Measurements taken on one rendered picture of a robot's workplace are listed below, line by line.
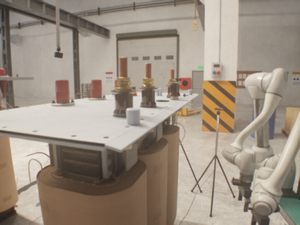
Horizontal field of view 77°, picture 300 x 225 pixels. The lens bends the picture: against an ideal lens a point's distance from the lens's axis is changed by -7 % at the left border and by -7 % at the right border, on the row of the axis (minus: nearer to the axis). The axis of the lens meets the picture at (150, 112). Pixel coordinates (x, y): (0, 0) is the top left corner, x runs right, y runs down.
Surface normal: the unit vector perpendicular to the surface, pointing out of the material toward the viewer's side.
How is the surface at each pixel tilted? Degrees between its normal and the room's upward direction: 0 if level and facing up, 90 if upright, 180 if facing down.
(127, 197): 90
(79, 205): 90
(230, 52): 90
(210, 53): 90
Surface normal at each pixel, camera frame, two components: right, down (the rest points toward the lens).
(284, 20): -0.32, 0.15
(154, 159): 0.65, 0.12
